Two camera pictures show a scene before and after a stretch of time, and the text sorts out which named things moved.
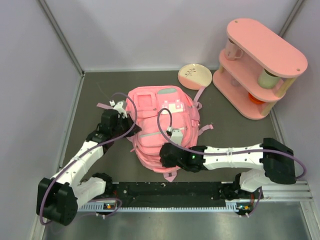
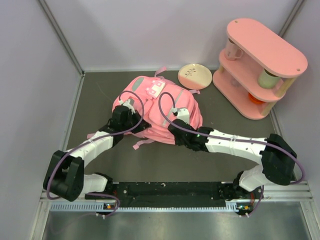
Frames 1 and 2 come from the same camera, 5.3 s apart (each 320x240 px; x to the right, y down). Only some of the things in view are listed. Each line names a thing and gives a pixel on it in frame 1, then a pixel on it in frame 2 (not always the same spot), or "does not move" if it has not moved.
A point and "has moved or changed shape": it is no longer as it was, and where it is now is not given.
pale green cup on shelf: [266, 80] does not move
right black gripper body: [167, 163] to [180, 142]
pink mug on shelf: [233, 51] does not move
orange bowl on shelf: [254, 99] does not move
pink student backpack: [157, 110] has moved or changed shape
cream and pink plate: [194, 76] does not move
